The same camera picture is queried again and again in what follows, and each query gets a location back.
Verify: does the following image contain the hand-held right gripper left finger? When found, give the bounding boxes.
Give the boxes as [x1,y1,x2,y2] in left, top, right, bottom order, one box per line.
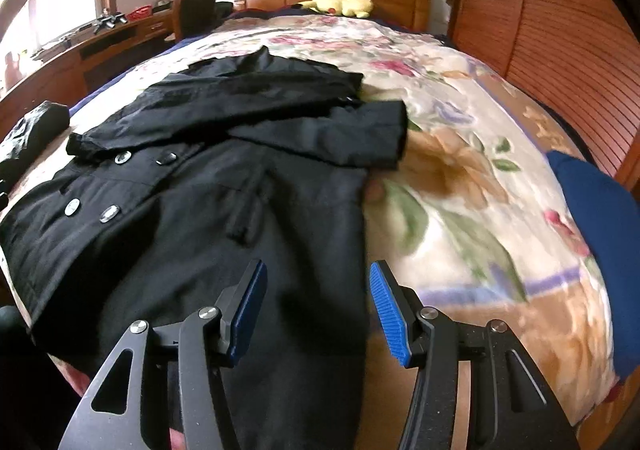
[65,259,268,450]

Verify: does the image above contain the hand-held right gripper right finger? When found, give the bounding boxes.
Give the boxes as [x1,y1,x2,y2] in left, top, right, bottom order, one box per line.
[369,260,581,450]

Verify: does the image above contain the black button coat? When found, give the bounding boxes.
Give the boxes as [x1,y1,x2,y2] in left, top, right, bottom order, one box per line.
[0,46,410,450]

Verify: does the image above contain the floral blanket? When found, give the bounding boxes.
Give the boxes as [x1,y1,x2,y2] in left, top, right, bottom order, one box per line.
[0,13,618,450]

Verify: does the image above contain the blue pillow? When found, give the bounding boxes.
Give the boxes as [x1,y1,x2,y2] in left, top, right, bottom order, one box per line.
[546,151,640,381]

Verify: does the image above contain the black crinkled jacket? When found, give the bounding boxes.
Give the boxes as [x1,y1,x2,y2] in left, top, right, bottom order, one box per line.
[0,100,71,211]

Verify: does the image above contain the yellow plush toy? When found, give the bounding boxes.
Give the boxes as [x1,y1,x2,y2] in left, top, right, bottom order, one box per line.
[298,0,375,20]

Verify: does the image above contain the wooden chair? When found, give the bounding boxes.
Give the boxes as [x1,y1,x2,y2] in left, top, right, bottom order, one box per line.
[172,0,222,42]

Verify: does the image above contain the wooden desk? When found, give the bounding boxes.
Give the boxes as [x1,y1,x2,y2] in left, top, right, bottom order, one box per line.
[0,13,176,143]

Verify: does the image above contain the black grippers on stand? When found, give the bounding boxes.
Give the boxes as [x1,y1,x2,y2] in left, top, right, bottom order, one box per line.
[92,13,126,34]

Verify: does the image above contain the wooden slatted wardrobe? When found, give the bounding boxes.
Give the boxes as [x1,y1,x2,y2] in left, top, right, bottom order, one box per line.
[446,0,640,191]

